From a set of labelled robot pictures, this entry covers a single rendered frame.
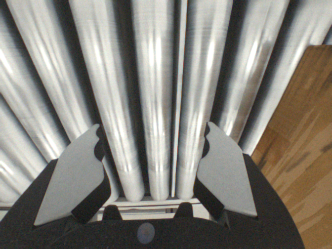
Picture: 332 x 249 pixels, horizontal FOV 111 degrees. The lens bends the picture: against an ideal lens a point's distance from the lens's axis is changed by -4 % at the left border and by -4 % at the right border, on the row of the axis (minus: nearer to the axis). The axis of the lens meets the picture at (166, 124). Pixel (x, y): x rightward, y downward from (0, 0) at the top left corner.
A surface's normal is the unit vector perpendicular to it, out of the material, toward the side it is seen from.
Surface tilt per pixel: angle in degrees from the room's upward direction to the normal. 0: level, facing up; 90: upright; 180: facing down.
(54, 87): 4
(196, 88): 24
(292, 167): 91
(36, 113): 43
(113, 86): 30
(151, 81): 9
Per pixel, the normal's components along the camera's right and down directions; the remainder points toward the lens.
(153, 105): -0.11, 0.51
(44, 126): 0.71, 0.36
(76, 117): 0.54, 0.43
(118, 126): 0.34, 0.48
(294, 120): -1.00, -0.01
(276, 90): -0.68, 0.37
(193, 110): -0.36, 0.48
